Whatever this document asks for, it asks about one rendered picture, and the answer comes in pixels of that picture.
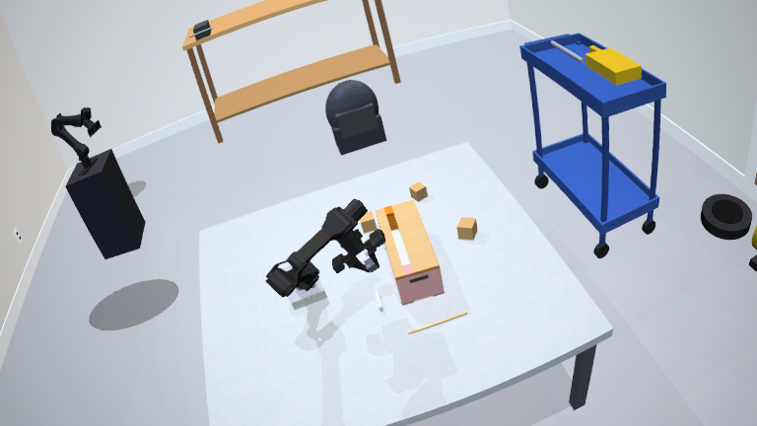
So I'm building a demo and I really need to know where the brown cube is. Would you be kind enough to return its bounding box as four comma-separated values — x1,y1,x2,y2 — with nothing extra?
456,216,478,241

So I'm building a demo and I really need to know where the tan flat bar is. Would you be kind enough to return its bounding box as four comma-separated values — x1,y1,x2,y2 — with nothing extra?
408,311,467,334

